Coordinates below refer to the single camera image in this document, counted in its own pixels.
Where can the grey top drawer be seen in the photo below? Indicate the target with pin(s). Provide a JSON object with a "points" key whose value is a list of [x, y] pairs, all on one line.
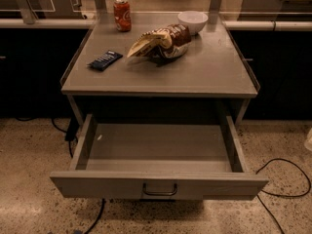
{"points": [[205, 161]]}

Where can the grey drawer cabinet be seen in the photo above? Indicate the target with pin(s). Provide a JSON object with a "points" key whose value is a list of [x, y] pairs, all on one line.
{"points": [[211, 68]]}

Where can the white bowl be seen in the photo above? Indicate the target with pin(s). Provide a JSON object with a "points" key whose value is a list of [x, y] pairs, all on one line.
{"points": [[194, 20]]}

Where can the brown chip bag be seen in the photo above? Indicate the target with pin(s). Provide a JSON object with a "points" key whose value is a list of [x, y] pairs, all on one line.
{"points": [[168, 42]]}

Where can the dark blue snack bar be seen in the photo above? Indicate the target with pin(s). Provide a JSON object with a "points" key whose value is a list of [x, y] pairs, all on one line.
{"points": [[101, 63]]}

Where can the red soda can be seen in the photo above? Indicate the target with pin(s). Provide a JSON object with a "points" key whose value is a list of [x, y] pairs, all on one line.
{"points": [[122, 15]]}

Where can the black drawer handle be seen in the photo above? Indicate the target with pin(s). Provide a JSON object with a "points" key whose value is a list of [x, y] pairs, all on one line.
{"points": [[160, 190]]}

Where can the white horizontal rail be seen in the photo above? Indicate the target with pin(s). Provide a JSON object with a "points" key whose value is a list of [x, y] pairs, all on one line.
{"points": [[229, 24]]}

